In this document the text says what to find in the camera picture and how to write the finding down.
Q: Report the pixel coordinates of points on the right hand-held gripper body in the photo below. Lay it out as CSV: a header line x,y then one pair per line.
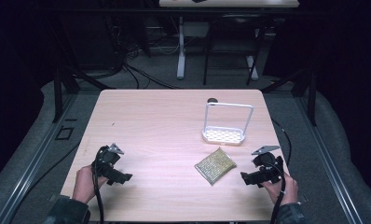
x,y
269,165

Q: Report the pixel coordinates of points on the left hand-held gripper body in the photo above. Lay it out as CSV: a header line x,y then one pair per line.
x,y
107,158

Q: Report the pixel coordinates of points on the gold scouring pad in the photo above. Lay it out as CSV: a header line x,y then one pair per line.
x,y
215,165

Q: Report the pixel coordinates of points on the white sponge rack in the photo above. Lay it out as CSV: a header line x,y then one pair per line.
x,y
223,136

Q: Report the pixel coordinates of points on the person's left hand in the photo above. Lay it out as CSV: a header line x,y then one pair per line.
x,y
85,185

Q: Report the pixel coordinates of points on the person's right hand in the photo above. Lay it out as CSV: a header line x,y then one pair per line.
x,y
287,191

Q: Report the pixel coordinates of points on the black metal stand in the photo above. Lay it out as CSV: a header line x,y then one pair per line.
x,y
311,93
57,93

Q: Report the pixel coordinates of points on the dark round table grommet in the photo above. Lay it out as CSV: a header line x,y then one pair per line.
x,y
212,100

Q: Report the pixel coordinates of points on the black metal stool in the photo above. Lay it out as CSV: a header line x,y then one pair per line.
x,y
236,18

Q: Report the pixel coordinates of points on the white desk with legs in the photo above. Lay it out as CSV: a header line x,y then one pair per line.
x,y
230,3

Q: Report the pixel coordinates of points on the grey metal floor rail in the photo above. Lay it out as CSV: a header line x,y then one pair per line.
x,y
34,161
326,158

